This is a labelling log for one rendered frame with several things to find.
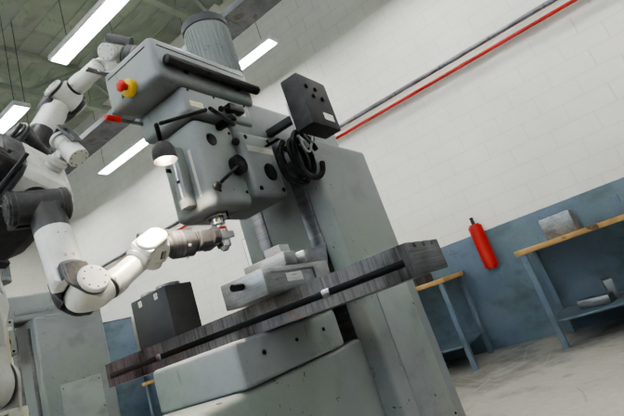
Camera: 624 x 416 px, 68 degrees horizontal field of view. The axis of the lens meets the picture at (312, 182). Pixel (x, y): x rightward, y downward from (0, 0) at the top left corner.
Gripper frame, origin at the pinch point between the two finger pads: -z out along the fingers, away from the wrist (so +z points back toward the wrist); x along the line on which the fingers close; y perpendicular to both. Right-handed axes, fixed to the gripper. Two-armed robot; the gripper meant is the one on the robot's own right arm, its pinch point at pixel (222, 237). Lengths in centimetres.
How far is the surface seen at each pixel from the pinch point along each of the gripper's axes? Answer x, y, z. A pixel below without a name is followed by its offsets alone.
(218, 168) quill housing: -10.6, -20.5, 0.5
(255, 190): -7.3, -12.9, -13.3
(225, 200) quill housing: -10.7, -9.2, 1.4
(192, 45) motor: 6, -85, -13
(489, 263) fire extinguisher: 148, 32, -378
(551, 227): 67, 20, -366
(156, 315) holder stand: 33.8, 15.4, 14.8
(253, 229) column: 26.7, -8.6, -29.8
